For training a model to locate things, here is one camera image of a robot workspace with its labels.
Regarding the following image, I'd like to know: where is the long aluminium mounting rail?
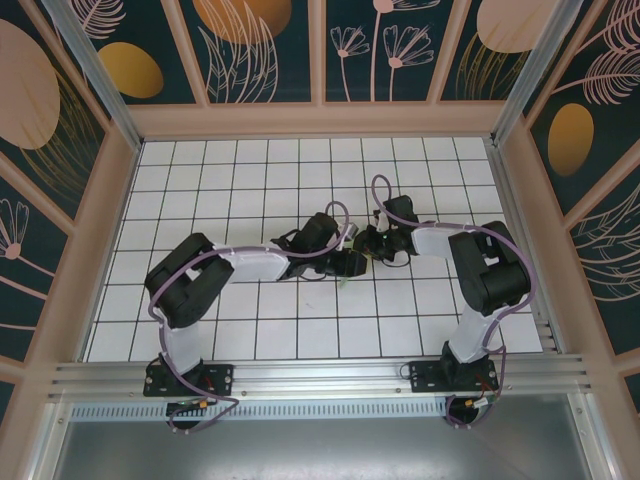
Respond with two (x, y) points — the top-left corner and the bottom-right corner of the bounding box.
(47, 352), (596, 401)

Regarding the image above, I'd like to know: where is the aluminium corner post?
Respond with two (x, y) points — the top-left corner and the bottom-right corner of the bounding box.
(39, 0), (144, 151)
(489, 0), (589, 149)

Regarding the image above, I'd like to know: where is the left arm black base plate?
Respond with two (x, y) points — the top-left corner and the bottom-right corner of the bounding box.
(143, 362), (235, 398)

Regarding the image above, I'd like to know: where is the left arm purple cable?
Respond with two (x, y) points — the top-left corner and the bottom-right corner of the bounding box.
(148, 199), (351, 435)

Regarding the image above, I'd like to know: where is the slotted grey cable duct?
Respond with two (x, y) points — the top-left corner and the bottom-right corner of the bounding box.
(69, 402), (451, 422)

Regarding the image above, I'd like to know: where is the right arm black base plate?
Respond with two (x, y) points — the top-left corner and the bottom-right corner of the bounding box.
(408, 359), (499, 394)

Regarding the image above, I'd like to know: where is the light green paper sheet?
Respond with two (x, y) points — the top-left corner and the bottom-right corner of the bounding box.
(337, 241), (357, 291)

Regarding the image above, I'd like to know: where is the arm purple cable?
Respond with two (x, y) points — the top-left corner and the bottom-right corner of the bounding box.
(370, 173), (532, 431)
(148, 199), (351, 435)

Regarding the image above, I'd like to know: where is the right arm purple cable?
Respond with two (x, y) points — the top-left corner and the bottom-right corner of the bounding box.
(370, 173), (532, 431)

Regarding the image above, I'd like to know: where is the aluminium side rail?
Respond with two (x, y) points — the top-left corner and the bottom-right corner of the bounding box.
(484, 139), (566, 356)

